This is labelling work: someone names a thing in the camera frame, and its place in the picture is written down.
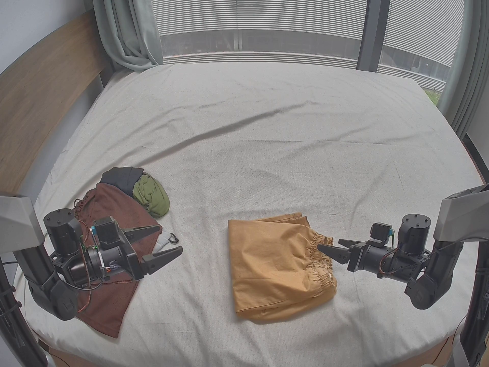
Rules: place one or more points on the brown shorts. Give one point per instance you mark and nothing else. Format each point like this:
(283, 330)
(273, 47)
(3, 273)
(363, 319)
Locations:
(110, 300)

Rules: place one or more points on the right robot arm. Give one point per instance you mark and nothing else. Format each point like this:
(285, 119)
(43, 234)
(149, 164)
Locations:
(454, 216)

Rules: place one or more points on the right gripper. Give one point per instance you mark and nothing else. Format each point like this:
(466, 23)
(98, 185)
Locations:
(365, 258)

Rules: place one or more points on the bed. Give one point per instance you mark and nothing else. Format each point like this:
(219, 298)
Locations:
(286, 128)

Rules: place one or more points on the pale grey garment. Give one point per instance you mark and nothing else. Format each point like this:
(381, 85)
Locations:
(164, 245)

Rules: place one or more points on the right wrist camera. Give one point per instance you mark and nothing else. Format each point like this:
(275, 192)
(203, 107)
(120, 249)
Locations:
(381, 233)

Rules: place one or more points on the grey-green curtain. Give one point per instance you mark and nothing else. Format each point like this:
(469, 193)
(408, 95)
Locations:
(470, 71)
(122, 21)

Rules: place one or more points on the mustard yellow shorts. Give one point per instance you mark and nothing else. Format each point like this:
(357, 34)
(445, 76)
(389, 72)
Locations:
(267, 266)

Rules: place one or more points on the black garment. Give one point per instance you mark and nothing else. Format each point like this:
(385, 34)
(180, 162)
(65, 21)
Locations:
(120, 178)

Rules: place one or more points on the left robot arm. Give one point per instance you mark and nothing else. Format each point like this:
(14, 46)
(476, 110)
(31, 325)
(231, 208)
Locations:
(38, 266)

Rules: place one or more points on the window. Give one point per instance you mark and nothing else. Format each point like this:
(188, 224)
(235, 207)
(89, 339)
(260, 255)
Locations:
(267, 13)

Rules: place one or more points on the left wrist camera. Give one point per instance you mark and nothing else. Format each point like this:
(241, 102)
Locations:
(106, 231)

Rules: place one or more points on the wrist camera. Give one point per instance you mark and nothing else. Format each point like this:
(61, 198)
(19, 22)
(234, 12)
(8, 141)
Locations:
(381, 233)
(106, 231)

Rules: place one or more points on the green garment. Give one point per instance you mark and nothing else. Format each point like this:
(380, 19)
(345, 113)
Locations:
(152, 197)

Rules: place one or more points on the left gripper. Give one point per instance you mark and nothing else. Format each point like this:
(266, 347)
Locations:
(122, 260)

